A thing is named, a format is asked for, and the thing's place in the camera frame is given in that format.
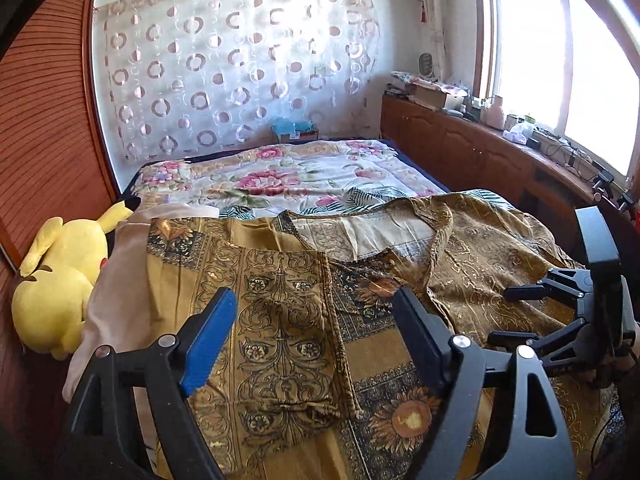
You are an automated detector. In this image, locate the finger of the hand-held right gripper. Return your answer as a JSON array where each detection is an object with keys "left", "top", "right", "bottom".
[
  {"left": 487, "top": 317, "right": 593, "bottom": 376},
  {"left": 502, "top": 267, "right": 596, "bottom": 318}
]

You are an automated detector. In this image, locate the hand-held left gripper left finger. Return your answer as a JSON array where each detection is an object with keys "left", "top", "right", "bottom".
[{"left": 55, "top": 287, "right": 239, "bottom": 480}]

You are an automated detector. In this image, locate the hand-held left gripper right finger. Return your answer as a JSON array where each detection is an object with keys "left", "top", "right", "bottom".
[{"left": 391, "top": 286, "right": 581, "bottom": 480}]

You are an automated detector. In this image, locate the golden sunflower print shirt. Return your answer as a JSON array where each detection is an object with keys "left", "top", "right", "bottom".
[{"left": 145, "top": 194, "right": 626, "bottom": 480}]

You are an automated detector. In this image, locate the beige cloth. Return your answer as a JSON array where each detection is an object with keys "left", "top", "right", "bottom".
[{"left": 62, "top": 204, "right": 221, "bottom": 403}]

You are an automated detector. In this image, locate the yellow plush toy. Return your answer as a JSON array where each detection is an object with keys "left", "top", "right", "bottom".
[{"left": 11, "top": 199, "right": 143, "bottom": 361}]

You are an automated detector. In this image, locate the floral leaf print bedsheet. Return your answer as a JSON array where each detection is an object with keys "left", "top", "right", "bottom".
[{"left": 122, "top": 139, "right": 511, "bottom": 221}]

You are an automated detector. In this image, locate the brown wooden cabinet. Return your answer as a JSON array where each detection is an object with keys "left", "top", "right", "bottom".
[{"left": 380, "top": 94, "right": 640, "bottom": 261}]

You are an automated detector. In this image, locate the pale pink bottle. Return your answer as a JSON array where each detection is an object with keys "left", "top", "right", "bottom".
[{"left": 485, "top": 95, "right": 506, "bottom": 128}]

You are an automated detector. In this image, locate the open cardboard box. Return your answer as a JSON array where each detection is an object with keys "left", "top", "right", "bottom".
[{"left": 410, "top": 80, "right": 471, "bottom": 111}]

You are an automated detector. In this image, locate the cardboard box with blue bag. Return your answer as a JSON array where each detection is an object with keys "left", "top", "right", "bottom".
[{"left": 270, "top": 116, "right": 321, "bottom": 143}]

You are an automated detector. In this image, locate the circle pattern sheer curtain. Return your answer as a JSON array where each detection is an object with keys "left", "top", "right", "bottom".
[{"left": 95, "top": 0, "right": 383, "bottom": 163}]

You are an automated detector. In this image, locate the beige window curtain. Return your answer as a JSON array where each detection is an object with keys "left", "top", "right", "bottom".
[{"left": 412, "top": 0, "right": 453, "bottom": 81}]

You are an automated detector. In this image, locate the wooden frame window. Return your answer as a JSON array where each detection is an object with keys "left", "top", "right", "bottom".
[{"left": 472, "top": 0, "right": 640, "bottom": 186}]

